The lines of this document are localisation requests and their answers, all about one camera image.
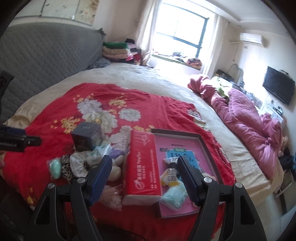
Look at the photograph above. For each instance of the small black box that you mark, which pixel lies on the small black box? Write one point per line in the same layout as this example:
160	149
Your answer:
85	136

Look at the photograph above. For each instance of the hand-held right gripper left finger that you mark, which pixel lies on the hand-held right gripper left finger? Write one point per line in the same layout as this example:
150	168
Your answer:
99	180

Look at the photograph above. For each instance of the white air conditioner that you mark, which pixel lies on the white air conditioner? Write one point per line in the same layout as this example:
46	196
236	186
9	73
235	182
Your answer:
253	39

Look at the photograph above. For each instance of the floral wall poster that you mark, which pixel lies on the floral wall poster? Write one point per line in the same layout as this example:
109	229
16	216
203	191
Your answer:
69	9

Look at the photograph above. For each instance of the mint green sponge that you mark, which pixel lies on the mint green sponge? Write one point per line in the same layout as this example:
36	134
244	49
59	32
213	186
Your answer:
55	168

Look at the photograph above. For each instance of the window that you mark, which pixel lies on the window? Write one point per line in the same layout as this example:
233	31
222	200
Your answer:
180	34

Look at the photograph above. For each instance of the black wall television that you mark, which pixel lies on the black wall television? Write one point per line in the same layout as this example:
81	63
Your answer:
278	85

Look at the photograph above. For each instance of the white floral scrunchie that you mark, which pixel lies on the white floral scrunchie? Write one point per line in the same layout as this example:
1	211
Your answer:
77	164

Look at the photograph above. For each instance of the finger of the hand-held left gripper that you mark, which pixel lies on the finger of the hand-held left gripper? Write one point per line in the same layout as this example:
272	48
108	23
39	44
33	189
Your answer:
33	141
17	132

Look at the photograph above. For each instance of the small yellow snack packet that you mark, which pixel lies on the small yellow snack packet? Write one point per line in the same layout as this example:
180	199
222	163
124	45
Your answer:
171	173

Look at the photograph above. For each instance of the dark patterned pillow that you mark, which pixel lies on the dark patterned pillow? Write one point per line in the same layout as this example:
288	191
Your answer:
99	63

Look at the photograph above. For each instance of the green floral cloth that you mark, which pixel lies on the green floral cloth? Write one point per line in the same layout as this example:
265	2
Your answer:
222	88

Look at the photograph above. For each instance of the red tissue pack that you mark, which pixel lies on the red tissue pack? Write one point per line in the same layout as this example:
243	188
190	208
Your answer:
141	162

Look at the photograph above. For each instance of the shallow pink box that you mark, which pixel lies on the shallow pink box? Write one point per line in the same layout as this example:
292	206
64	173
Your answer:
161	148

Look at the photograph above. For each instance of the red floral blanket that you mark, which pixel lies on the red floral blanket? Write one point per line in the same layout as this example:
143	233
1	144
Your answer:
150	104

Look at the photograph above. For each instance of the person's left hand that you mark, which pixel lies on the person's left hand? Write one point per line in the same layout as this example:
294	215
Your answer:
1	160

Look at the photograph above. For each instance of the black bag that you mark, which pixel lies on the black bag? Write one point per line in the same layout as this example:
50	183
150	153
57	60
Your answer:
223	74

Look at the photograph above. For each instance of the purple soft toy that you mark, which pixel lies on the purple soft toy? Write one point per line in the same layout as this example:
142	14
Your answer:
116	155

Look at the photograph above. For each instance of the pink quilt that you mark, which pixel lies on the pink quilt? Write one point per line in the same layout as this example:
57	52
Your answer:
245	120

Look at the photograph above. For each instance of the bed with cream sheet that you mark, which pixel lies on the bed with cream sheet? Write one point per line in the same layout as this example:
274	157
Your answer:
161	81

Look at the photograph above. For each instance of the clothes on windowsill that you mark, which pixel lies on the clothes on windowsill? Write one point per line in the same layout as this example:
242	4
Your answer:
193	63

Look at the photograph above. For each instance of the green patterned tissue packet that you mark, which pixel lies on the green patterned tissue packet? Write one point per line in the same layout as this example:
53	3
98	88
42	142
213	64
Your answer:
173	197
99	153

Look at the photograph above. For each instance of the clear bag of pink bits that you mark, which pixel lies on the clear bag of pink bits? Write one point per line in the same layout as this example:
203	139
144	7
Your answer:
111	197

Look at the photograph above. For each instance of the grey quilted headboard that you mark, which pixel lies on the grey quilted headboard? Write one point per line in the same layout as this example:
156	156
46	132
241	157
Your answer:
46	53

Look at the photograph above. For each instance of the dark clothes pile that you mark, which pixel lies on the dark clothes pile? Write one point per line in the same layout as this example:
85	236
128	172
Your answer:
288	162

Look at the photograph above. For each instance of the leopard print scrunchie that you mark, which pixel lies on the leopard print scrunchie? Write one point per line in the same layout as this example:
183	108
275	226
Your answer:
66	166

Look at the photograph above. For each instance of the white curtain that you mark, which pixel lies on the white curtain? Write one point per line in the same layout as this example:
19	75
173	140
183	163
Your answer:
148	34
215	46

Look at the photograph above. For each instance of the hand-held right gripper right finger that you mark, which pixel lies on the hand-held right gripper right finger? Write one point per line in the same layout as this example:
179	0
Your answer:
188	180

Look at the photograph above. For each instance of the stack of folded clothes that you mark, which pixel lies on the stack of folded clothes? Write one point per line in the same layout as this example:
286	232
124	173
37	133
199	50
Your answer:
115	51

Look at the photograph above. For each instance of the white curved frame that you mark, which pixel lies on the white curved frame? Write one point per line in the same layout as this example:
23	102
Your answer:
239	69

